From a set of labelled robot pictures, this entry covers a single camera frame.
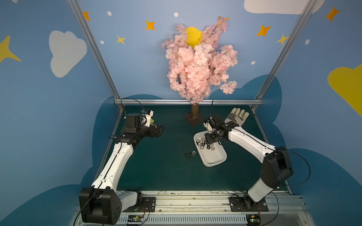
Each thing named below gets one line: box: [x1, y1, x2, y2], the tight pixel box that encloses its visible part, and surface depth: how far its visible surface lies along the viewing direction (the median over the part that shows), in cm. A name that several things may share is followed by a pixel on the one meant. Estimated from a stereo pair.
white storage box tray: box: [193, 130, 228, 168], surface depth 95 cm
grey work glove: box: [224, 107, 250, 127], surface depth 118 cm
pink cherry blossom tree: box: [161, 16, 239, 127], surface depth 72 cm
